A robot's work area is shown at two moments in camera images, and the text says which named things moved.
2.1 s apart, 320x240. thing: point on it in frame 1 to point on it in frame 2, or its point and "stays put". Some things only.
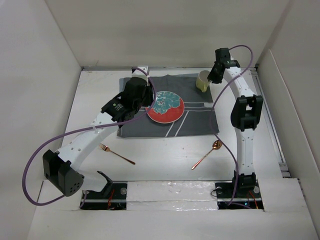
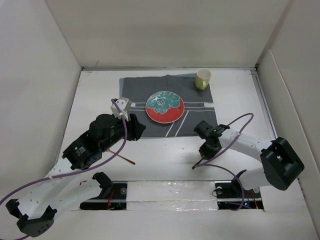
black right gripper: x=216 y=80 to x=208 y=155
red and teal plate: x=167 y=107 stays put
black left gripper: x=148 y=101 to x=135 y=128
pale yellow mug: x=202 y=82 stays put
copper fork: x=106 y=148 stays put
